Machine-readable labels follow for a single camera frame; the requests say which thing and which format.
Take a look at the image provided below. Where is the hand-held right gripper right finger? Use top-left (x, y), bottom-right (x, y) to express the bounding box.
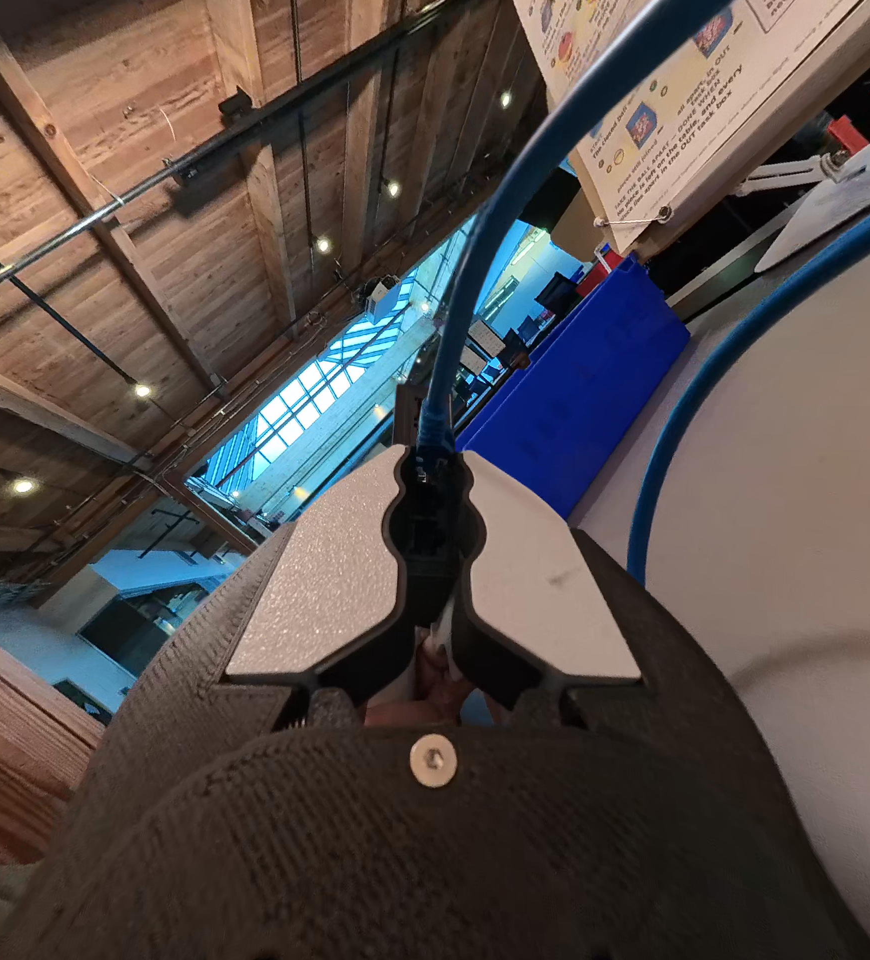
top-left (452, 450), bottom-right (643, 711)

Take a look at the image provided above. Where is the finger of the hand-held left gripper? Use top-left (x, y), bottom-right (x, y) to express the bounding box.
top-left (403, 598), bottom-right (456, 678)

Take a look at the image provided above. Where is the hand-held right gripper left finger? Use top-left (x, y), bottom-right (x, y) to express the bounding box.
top-left (225, 442), bottom-right (415, 689)

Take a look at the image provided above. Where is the black network switch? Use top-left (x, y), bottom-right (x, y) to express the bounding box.
top-left (392, 378), bottom-right (460, 627)

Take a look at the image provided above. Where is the blue ethernet cable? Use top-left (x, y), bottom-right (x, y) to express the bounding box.
top-left (414, 0), bottom-right (870, 588)

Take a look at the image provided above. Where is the person's left hand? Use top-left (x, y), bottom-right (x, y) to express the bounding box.
top-left (364, 643), bottom-right (497, 729)

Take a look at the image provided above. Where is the blue plastic bin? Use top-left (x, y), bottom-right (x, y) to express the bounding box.
top-left (454, 251), bottom-right (692, 520)

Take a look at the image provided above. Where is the white ceiling unit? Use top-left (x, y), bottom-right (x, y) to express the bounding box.
top-left (358, 272), bottom-right (403, 314)

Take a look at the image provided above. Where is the printed instruction board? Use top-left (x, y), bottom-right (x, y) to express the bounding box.
top-left (513, 0), bottom-right (870, 258)

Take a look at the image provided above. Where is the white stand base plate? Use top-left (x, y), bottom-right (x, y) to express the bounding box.
top-left (752, 123), bottom-right (870, 276)

